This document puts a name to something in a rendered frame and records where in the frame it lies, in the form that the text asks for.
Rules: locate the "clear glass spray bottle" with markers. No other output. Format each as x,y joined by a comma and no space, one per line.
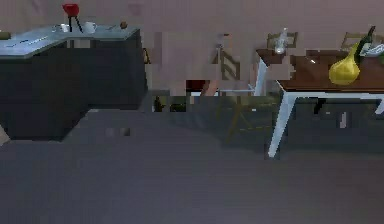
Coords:
280,43

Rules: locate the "dark green bottle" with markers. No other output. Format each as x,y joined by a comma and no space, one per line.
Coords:
365,40

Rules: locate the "olive wooden chair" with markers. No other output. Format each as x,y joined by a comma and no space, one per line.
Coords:
350,40
290,39
230,65

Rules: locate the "small brown round object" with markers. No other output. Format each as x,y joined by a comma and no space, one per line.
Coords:
123,24

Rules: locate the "brown table with white legs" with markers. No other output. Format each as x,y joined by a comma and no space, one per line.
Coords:
313,71

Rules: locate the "dark grey kitchen counter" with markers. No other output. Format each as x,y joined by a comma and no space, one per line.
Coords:
66,80

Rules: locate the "white mug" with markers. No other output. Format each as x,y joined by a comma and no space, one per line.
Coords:
88,27

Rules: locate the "small white cup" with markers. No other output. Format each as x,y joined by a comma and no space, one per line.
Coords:
63,28

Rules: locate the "yellow gourd-shaped vase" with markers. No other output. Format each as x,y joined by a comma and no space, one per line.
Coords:
344,70

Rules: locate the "red lamp on black legs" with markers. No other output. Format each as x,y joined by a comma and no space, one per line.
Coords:
71,10

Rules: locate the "white dish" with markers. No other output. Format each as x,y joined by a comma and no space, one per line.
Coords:
372,50

